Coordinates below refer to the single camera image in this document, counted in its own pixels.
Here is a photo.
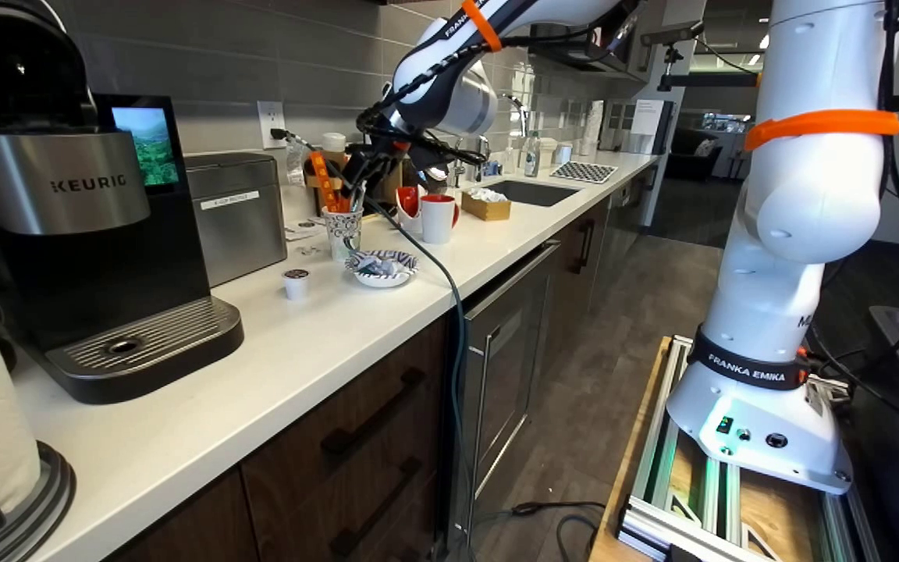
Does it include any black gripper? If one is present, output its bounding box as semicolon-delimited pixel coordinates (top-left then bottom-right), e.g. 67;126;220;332
341;103;440;201

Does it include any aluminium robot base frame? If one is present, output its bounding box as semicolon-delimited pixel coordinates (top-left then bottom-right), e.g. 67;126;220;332
587;334;882;562

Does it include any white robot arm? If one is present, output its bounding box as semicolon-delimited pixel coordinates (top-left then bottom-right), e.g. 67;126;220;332
360;0;899;492

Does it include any black power cable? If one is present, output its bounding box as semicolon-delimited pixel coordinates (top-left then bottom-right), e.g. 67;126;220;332
272;126;479;562

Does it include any orange packet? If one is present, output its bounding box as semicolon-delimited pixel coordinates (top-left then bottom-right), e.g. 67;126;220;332
309;151;351;213

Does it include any black Keurig coffee maker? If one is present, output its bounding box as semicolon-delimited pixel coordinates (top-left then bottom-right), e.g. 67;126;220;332
0;0;244;403

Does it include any clear glass cup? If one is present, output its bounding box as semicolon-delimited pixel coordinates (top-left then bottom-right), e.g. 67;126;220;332
322;213;361;259

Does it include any wooden box of sugar packets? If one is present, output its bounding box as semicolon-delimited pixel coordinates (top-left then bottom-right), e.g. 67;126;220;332
462;190;512;222

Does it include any white coffee pod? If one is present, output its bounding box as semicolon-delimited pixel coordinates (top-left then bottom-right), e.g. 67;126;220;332
281;269;309;299

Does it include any blue patterned small bowl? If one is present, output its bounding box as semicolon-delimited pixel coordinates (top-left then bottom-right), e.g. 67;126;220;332
351;250;416;291

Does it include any wall power outlet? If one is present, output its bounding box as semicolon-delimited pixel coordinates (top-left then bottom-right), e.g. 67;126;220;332
255;101;285;146

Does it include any white mug red interior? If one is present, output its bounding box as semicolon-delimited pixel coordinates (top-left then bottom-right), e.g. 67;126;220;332
397;188;460;243

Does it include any silver metal box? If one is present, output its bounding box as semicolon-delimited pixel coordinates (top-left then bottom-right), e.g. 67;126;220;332
188;154;286;288

